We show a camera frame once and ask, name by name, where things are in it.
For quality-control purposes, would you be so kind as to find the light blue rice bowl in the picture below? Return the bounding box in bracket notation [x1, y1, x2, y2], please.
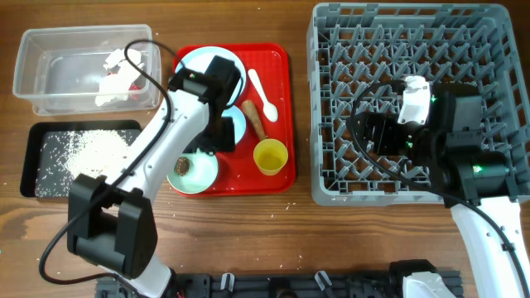
[222, 106, 247, 145]

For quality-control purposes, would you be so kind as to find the light green bowl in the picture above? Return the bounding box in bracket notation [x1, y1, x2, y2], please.
[166, 151, 219, 195]

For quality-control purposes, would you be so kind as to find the dark brown food lump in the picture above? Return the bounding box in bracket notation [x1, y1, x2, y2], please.
[174, 156, 191, 176]

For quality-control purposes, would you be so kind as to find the yellow plastic cup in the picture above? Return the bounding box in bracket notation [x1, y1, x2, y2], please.
[253, 138, 289, 175]

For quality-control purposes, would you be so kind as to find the white plastic spoon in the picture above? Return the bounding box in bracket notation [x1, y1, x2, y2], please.
[248, 69, 279, 123]

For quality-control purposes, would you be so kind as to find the red ketchup packet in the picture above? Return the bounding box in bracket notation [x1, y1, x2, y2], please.
[129, 84, 142, 91]

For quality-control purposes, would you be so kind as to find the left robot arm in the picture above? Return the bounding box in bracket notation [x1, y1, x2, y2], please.
[65, 52, 246, 297]

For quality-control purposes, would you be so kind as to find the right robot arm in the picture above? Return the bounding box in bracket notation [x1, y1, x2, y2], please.
[347, 79, 529, 297]

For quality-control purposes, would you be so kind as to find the grey dishwasher rack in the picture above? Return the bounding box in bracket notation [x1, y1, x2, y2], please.
[306, 3, 529, 206]

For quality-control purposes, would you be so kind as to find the red serving tray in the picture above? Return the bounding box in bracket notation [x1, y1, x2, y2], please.
[172, 43, 296, 198]

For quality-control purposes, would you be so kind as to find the large light blue plate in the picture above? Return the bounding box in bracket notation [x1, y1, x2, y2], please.
[181, 46, 247, 108]

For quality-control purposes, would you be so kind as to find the clear plastic bin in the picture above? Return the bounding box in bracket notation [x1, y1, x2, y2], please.
[12, 24, 161, 116]

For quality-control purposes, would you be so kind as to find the black plastic tray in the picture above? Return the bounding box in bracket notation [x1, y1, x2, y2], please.
[20, 120, 141, 198]

